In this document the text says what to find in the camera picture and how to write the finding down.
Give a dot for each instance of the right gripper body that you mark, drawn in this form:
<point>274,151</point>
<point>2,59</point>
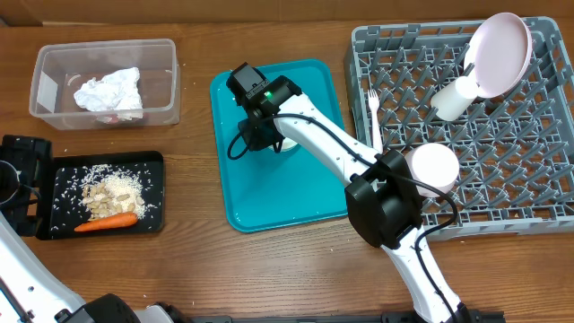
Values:
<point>265,131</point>

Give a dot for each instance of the white bowl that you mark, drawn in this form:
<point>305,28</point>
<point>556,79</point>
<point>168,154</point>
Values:
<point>284,145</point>

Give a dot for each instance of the white plastic fork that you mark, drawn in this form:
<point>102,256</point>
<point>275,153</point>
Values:
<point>373,102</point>

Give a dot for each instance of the white napkin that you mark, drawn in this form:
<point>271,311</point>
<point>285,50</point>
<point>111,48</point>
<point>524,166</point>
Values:
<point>116,91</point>

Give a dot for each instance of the red snack wrapper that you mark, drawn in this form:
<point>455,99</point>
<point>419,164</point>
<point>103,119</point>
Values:
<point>120,118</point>

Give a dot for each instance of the orange carrot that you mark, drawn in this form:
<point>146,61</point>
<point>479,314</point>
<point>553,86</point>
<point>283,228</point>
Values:
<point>112,222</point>

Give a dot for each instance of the white plastic cup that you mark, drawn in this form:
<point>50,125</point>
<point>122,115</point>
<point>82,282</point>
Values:
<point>452,101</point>

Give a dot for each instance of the white round plate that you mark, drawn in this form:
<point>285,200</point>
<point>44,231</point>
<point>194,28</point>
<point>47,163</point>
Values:
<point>499,50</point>

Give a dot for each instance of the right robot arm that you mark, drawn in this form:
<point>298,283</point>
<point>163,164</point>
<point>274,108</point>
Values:
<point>382,198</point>

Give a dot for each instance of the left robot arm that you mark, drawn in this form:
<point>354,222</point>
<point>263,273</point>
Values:
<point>29,292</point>

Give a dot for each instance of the grey dishwasher rack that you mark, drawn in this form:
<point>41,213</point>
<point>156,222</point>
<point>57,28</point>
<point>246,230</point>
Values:
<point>515,151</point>

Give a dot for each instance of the teal serving tray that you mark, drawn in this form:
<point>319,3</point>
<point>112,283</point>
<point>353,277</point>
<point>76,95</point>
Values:
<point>264,190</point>

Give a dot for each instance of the peanuts and rice pile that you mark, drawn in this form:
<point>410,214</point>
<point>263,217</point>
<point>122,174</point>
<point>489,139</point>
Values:
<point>112,193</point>

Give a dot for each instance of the black tray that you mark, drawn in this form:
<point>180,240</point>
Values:
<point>147,160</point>

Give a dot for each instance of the clear plastic bin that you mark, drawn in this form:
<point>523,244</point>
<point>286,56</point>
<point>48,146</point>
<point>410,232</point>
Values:
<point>62,69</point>

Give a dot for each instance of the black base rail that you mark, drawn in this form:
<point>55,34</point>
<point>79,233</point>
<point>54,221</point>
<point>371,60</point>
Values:
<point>391,317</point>

